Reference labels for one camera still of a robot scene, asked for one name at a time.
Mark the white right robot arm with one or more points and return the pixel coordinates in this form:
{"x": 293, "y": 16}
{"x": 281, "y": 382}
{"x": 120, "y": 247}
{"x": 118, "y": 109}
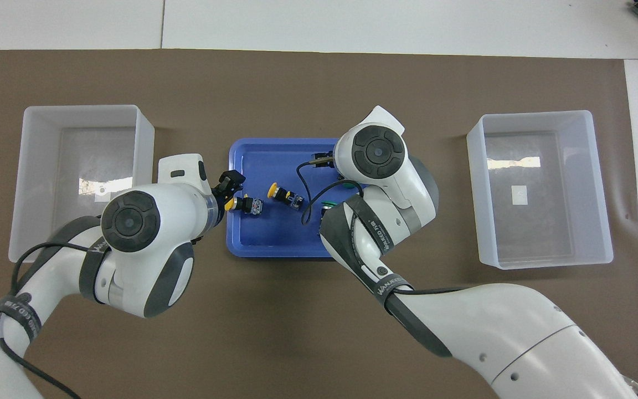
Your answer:
{"x": 496, "y": 327}

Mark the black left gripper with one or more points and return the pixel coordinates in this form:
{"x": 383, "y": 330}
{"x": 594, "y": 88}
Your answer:
{"x": 220, "y": 202}

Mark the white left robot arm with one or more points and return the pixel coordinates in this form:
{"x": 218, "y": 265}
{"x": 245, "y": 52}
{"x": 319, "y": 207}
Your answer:
{"x": 175, "y": 199}

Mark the yellow push button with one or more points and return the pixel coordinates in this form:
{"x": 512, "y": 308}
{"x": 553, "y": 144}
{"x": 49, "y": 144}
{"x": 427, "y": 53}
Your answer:
{"x": 284, "y": 195}
{"x": 248, "y": 205}

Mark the green button with yellow band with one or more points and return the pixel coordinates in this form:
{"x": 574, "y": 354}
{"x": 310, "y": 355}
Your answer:
{"x": 328, "y": 205}

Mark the blue plastic tray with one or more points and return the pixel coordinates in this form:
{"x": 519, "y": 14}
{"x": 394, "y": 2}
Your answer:
{"x": 274, "y": 238}

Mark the translucent white plastic box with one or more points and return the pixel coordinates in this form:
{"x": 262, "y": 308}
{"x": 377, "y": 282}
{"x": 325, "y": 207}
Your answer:
{"x": 36, "y": 166}
{"x": 574, "y": 221}

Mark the small white label sticker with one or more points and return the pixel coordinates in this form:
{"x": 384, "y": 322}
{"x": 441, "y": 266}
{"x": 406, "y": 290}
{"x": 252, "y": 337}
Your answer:
{"x": 519, "y": 195}
{"x": 100, "y": 193}

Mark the brown paper mat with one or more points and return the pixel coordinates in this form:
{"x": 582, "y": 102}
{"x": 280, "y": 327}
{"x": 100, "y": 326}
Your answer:
{"x": 274, "y": 332}

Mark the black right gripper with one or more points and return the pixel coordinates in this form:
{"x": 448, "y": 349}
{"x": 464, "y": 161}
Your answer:
{"x": 324, "y": 155}

